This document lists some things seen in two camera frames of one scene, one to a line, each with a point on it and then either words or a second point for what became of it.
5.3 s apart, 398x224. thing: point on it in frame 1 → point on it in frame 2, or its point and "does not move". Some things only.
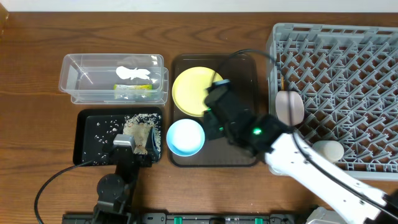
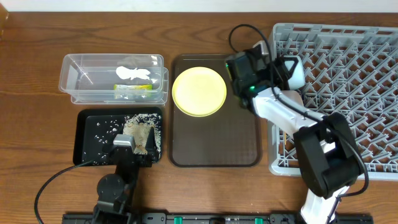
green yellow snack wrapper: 132,91 does not move
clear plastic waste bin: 114,78 does not move
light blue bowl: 185,137 → 297,79
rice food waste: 139,126 does not move
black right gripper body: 212,125 → 236,73
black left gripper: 137,157 does not move
